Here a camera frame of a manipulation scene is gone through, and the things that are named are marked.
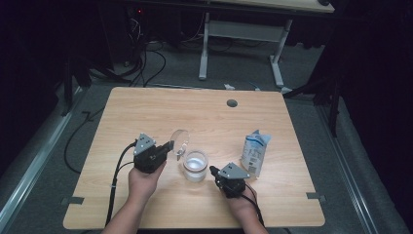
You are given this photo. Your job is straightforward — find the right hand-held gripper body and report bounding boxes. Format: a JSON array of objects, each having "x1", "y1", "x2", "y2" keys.
[{"x1": 213, "y1": 161, "x2": 251, "y2": 200}]

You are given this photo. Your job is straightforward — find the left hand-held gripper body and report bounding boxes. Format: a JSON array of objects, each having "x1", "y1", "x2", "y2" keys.
[{"x1": 131, "y1": 132, "x2": 169, "y2": 175}]

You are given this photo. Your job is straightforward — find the clear plastic jar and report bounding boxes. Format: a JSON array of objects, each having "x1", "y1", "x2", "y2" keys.
[{"x1": 182, "y1": 149, "x2": 209, "y2": 183}]

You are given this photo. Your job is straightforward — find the person's right hand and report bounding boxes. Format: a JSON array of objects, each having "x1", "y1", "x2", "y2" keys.
[{"x1": 223, "y1": 185, "x2": 259, "y2": 217}]

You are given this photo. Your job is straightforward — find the person's left hand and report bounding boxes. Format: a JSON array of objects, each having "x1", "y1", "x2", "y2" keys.
[{"x1": 128, "y1": 160, "x2": 168, "y2": 203}]

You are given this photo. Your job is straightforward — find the grey tape strip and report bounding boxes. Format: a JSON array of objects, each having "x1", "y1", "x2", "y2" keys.
[
  {"x1": 61, "y1": 196, "x2": 86, "y2": 206},
  {"x1": 306, "y1": 191, "x2": 327, "y2": 201}
]

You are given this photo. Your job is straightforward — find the black stand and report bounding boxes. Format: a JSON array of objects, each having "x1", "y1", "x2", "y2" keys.
[
  {"x1": 282, "y1": 72, "x2": 343, "y2": 138},
  {"x1": 60, "y1": 53, "x2": 94, "y2": 117}
]

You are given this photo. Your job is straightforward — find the right hand-held gripper black cable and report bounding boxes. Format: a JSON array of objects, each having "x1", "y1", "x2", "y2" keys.
[{"x1": 244, "y1": 184, "x2": 266, "y2": 228}]

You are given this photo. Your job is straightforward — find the hand-held gripper black cable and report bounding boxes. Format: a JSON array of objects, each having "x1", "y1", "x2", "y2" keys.
[
  {"x1": 244, "y1": 184, "x2": 266, "y2": 228},
  {"x1": 104, "y1": 139, "x2": 138, "y2": 227}
]

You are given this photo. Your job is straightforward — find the left hand-held gripper black cable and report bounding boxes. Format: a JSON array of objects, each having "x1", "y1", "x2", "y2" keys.
[{"x1": 104, "y1": 139, "x2": 138, "y2": 227}]

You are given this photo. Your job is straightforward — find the bundle of black cables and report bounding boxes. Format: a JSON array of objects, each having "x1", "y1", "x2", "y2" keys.
[{"x1": 126, "y1": 16, "x2": 168, "y2": 88}]

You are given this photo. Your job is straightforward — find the long black floor cable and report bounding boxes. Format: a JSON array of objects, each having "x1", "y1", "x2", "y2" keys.
[{"x1": 63, "y1": 109, "x2": 106, "y2": 175}]

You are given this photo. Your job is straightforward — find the metal floor rail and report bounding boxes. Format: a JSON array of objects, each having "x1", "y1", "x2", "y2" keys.
[
  {"x1": 0, "y1": 86, "x2": 86, "y2": 228},
  {"x1": 316, "y1": 105, "x2": 381, "y2": 234}
]

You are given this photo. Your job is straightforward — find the white frame desk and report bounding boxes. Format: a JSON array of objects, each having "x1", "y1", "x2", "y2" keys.
[{"x1": 198, "y1": 0, "x2": 335, "y2": 90}]

